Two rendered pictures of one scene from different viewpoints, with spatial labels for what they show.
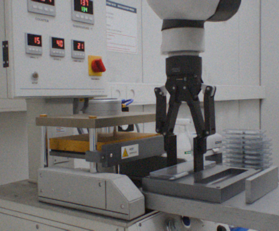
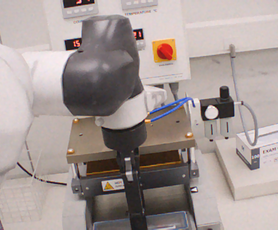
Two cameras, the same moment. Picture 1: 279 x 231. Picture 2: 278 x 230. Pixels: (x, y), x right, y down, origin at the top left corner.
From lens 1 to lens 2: 0.90 m
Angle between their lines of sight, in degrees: 56
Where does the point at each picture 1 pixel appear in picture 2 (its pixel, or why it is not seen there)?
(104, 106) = not seen: hidden behind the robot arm
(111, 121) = (90, 157)
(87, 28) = (148, 11)
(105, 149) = (80, 182)
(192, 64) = (112, 141)
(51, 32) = not seen: hidden behind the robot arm
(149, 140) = (151, 173)
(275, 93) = not seen: outside the picture
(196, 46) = (109, 124)
